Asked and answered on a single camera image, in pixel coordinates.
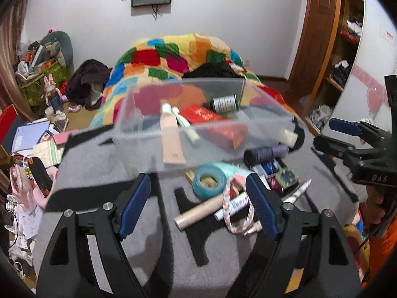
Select green printed book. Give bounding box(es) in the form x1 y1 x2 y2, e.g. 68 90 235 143
33 140 66 168

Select dark bottle with white label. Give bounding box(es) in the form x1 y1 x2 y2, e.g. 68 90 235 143
212 95 239 113

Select white door sticker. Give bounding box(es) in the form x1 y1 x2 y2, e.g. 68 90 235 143
380 26 396 42

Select pink white braided rope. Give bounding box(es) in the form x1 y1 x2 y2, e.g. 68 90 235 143
221 177 255 234

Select white shoes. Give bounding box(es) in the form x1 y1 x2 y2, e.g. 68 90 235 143
312 104 332 128

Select wooden door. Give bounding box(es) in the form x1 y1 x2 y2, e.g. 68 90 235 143
288 0 338 103

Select beige cosmetic tube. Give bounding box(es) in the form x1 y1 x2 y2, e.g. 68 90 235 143
174 196 224 232

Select blue cup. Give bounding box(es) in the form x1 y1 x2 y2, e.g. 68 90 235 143
50 95 64 112

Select gold hair clip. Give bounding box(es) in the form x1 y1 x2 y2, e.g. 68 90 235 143
243 223 263 236

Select white sliding wardrobe door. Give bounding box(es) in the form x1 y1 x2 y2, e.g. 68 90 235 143
319 0 397 137

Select clear pink pouch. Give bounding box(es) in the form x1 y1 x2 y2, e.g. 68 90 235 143
9 166 34 215

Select pink bunny toy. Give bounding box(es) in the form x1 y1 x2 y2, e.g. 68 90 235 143
43 74 63 106

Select white green-capped tube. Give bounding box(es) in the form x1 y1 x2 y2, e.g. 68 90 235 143
171 107 200 146

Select red board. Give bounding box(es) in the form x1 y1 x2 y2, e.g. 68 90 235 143
0 104 19 149

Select white pen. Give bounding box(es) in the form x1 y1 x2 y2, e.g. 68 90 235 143
284 178 312 205

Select colourful patchwork blanket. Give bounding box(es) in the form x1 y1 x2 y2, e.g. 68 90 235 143
90 33 303 131

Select clear plastic storage box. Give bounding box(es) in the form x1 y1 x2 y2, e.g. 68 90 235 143
112 77 306 174

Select pink curtain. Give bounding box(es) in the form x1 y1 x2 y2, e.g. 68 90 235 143
0 0 41 115

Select small colourful box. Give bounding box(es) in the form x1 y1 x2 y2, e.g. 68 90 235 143
274 168 300 190

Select black garment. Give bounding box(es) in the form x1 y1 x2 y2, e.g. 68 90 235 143
181 63 245 79

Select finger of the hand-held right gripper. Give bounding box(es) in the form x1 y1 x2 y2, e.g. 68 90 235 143
329 117 390 149
313 134 373 174

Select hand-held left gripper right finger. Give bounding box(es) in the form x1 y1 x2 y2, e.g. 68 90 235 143
226 173 363 298

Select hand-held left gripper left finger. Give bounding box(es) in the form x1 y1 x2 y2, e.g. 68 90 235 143
36 173 152 298

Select person's right forearm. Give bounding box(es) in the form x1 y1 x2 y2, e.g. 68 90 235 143
369 230 397 286

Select green storage bag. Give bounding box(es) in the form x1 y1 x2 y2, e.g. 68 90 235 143
19 64 72 106

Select blue book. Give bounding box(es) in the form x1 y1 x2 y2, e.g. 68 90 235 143
12 121 51 154

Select black orange oblong object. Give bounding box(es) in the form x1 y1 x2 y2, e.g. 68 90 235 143
29 157 53 190

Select purple black bottle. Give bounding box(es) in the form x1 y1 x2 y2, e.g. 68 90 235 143
243 144 289 166

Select red packet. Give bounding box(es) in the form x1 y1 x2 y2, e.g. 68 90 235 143
179 105 249 149

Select small white jar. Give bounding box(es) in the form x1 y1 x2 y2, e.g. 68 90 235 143
278 128 298 146

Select teal tape roll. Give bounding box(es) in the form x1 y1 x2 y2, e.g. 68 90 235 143
192 165 228 201

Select scattered white papers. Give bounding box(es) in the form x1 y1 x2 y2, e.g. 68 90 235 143
0 192 44 270

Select yellow printed cloth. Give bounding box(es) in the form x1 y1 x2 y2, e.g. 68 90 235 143
343 211 371 286

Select pink plush slipper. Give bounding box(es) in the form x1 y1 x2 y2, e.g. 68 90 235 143
29 164 59 207

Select white folded clothes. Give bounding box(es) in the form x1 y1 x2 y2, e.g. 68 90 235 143
346 19 363 36

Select pink box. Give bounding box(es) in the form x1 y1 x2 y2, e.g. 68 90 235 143
53 130 73 146

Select grey black blanket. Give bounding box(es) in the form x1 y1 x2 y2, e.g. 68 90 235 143
33 124 369 298

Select grey neck pillow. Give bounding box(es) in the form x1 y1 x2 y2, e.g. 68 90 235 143
40 31 74 69

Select person's right hand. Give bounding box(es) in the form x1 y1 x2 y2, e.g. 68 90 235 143
364 186 385 233

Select black folded clothes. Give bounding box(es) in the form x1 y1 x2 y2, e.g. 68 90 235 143
333 60 352 87

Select white printed tube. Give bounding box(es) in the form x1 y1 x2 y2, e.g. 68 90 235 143
214 191 253 221

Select dark purple clothes heap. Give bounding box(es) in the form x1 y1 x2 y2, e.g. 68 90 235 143
66 59 113 110

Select small blue box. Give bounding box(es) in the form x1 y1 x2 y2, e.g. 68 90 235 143
253 158 281 181

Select wooden wardrobe shelf unit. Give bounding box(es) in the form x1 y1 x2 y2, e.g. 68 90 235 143
305 0 365 134

